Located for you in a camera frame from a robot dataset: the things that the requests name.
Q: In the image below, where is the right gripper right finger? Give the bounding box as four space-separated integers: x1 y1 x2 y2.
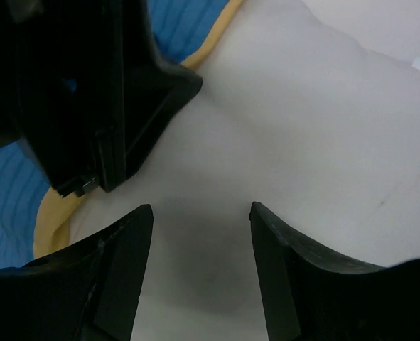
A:
249 202 420 340

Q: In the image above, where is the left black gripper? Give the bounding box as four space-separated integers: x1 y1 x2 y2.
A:
0 1 203 196

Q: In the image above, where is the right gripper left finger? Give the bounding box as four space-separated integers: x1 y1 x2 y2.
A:
0 205 154 340

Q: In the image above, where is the yellow pillowcase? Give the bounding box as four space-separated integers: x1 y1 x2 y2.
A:
0 0 246 271

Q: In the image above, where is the white pillow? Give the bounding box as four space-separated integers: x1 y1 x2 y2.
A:
71 1 420 340

